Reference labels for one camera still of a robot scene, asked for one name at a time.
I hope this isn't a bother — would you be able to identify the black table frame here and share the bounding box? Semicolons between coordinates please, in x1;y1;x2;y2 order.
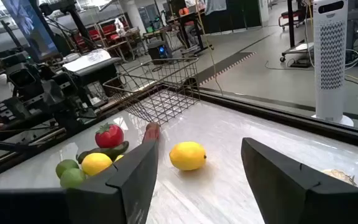
0;86;358;184

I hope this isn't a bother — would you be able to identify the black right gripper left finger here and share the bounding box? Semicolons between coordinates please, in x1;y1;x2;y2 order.
67;140;160;224

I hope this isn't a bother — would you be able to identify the dark green cucumber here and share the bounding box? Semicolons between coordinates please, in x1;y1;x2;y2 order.
76;140;130;165

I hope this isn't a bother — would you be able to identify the bronze wire basket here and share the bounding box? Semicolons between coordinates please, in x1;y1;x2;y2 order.
103;57;201;125

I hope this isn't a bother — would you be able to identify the black desk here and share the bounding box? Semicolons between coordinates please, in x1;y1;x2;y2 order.
62;57;122;94

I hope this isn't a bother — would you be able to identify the yellow hanging cable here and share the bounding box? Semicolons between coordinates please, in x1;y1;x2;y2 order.
194;0;225;97

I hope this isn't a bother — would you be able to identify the laptop computer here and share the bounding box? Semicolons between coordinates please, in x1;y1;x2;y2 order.
63;49;113;73

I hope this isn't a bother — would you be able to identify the white tower fan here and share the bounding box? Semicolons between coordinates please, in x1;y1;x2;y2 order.
310;0;356;128

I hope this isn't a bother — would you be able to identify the green lime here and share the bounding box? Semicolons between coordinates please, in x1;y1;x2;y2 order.
55;159;80;179
59;167;87;190

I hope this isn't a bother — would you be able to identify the black rolling stand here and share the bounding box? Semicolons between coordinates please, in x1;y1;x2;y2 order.
278;0;316;68

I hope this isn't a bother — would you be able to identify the computer monitor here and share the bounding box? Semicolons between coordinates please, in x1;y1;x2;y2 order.
1;0;60;62

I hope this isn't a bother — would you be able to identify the yellow lemon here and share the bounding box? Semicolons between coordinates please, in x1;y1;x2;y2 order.
81;152;114;177
168;141;208;172

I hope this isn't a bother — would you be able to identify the black box blue light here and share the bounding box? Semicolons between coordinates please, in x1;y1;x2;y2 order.
147;41;173;65

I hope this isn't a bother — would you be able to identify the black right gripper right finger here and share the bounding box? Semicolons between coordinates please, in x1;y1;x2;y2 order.
241;137;358;224

